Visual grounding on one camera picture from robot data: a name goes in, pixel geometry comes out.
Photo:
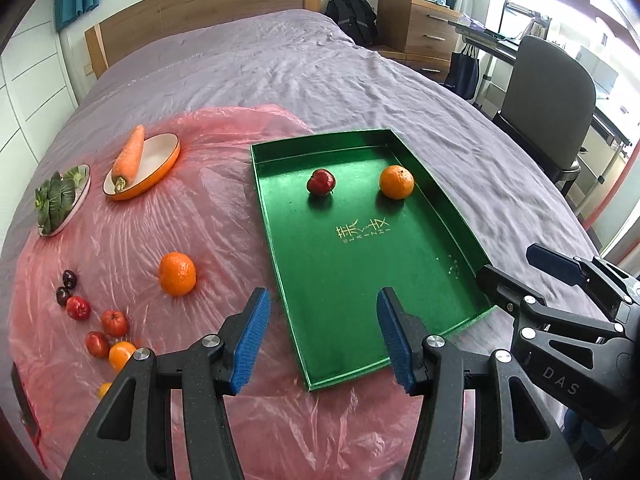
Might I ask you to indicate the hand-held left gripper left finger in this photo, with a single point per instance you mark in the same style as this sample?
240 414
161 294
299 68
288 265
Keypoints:
252 342

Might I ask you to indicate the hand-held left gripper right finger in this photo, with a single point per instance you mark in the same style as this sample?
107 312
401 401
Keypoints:
395 342

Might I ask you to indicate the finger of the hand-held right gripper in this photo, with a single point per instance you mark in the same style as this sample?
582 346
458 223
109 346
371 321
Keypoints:
505 287
552 261

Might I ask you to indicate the green rectangular tray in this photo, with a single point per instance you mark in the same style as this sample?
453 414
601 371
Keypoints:
350 270

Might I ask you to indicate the medium orange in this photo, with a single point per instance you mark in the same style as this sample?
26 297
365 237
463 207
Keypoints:
177 273

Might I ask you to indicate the small orange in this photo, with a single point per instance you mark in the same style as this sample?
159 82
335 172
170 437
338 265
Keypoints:
121 355
105 390

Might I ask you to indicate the pink plastic sheet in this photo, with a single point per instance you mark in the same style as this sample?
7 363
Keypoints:
210 210

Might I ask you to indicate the large orange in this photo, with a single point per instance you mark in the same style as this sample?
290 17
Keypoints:
396 181

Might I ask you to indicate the grey office chair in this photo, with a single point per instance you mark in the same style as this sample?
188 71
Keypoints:
547 95

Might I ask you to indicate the dark red apple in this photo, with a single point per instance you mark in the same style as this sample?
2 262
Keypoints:
321 181

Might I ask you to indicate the orange rimmed oval dish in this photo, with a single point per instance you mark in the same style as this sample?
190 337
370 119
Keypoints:
157 157

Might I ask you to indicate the navy tote bag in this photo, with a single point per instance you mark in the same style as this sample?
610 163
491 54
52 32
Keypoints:
462 72

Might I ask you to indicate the carrot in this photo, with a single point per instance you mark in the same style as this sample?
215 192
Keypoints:
129 155

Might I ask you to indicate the white round plate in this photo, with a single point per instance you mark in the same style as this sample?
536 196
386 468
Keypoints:
82 195

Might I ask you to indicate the grey desk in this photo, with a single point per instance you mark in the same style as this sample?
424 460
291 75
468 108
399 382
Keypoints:
500 40

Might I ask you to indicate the dark object with red edge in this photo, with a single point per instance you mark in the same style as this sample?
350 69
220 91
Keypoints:
25 405

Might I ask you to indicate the green leafy vegetable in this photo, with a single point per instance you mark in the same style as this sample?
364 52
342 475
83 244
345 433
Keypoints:
55 197

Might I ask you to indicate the wooden dresser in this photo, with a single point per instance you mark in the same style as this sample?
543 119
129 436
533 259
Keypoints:
415 30

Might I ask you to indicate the bed with purple sheet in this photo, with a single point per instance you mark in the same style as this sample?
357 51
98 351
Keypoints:
300 75

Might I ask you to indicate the black backpack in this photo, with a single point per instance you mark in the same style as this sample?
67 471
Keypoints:
352 17

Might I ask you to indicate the white wardrobe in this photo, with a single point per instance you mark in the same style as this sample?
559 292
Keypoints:
30 85

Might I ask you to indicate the wooden headboard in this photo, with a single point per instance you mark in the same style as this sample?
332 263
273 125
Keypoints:
200 5

